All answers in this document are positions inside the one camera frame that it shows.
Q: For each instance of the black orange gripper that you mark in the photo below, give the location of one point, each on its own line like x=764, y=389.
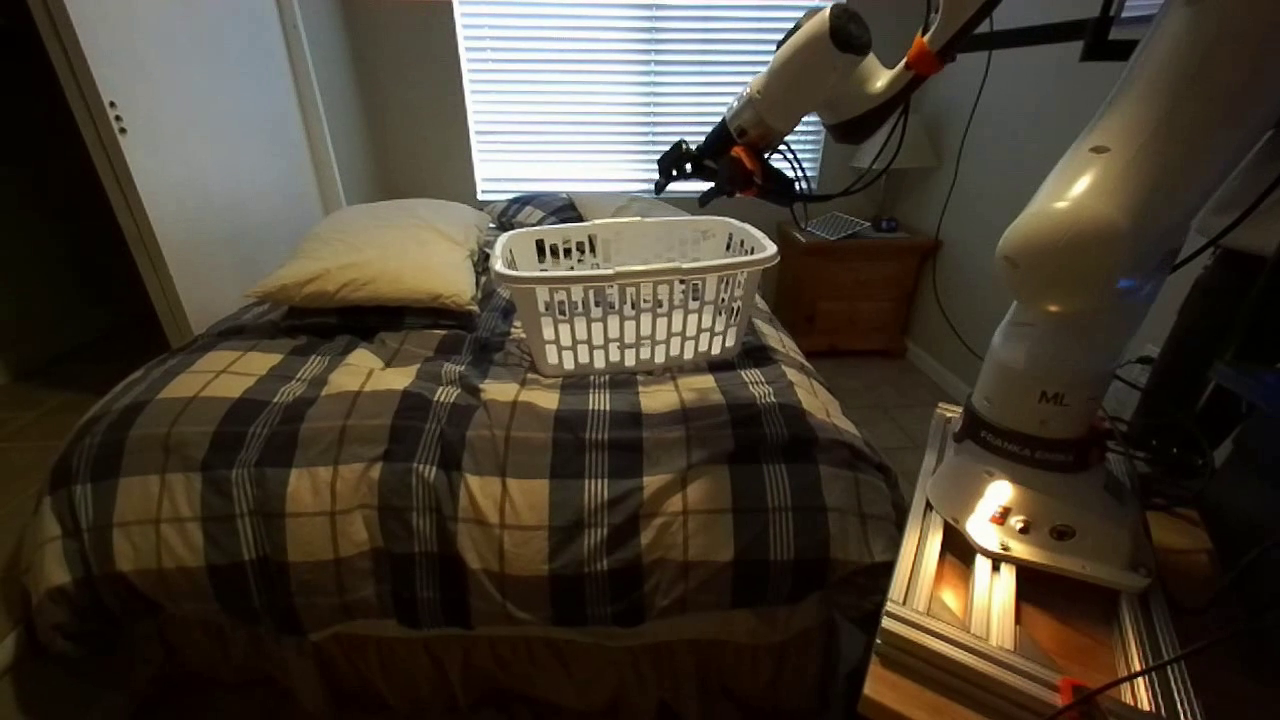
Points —
x=728, y=167

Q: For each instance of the white plastic laundry basket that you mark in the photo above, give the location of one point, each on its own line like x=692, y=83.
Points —
x=633, y=295

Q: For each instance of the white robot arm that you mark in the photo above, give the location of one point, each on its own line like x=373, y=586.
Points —
x=1100, y=229

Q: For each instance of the white window blinds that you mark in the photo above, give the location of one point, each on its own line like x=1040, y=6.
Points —
x=589, y=94

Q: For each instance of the wooden nightstand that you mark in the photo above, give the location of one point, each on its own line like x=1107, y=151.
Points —
x=851, y=296

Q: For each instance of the plaid pillow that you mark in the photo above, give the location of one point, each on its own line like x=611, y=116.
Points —
x=534, y=208

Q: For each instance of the beige pillow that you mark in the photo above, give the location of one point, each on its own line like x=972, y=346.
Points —
x=385, y=252

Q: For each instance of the white closet door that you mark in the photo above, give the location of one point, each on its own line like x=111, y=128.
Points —
x=194, y=127

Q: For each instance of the plaid beige black comforter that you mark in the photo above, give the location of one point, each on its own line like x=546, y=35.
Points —
x=325, y=471

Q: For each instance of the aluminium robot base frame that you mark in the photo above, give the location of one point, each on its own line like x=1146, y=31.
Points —
x=985, y=638

